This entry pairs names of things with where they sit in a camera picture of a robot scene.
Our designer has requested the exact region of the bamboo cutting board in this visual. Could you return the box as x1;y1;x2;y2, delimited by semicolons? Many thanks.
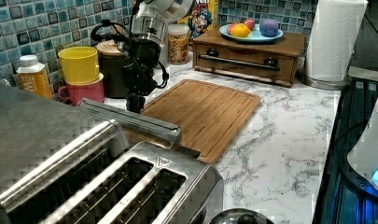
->
141;79;260;164

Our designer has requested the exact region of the round steel lid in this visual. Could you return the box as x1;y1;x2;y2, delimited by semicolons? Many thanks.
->
209;208;274;224

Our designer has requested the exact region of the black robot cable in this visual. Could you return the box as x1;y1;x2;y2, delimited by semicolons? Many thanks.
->
90;19;171;90

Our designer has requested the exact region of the orange juice bottle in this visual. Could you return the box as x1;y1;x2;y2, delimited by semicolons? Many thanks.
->
17;55;52;99

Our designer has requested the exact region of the red apple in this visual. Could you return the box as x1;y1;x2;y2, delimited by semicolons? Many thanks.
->
227;19;255;35

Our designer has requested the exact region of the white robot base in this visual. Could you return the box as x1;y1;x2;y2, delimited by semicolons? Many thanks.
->
347;97;378;190

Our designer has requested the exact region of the wooden drawer box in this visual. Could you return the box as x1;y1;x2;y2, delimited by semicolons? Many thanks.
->
193;25;306;87

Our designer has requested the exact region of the black canister with wooden lid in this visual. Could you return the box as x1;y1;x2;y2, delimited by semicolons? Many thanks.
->
96;40;128;98

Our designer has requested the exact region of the stainless steel toaster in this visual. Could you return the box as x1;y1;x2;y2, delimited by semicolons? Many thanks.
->
0;141;225;224

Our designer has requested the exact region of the glass cereal jar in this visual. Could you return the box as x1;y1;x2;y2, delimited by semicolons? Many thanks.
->
168;24;189;64

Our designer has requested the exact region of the pink mug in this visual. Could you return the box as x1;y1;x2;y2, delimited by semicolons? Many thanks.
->
57;73;105;106

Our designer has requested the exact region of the light blue plate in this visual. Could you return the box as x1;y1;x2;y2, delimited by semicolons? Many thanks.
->
219;24;284;43

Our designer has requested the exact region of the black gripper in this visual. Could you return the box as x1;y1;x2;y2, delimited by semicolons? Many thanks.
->
124;38;165;113

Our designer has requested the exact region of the orange fruit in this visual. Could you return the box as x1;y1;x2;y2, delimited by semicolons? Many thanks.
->
230;23;251;37

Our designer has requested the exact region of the steel paper towel holder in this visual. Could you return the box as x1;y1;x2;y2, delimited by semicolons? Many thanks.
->
297;68;351;91

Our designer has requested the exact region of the cereal box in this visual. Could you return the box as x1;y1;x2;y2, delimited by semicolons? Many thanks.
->
177;0;218;49

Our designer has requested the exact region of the yellow cup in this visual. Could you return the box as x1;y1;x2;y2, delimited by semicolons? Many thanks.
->
58;47;99;84

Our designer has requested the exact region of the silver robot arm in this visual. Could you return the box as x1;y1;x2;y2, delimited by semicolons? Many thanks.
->
124;0;194;113

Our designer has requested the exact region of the paper towel roll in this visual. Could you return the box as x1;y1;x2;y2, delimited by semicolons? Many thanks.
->
305;0;368;82

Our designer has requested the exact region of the purple ball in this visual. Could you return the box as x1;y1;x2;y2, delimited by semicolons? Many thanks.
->
259;19;279;37

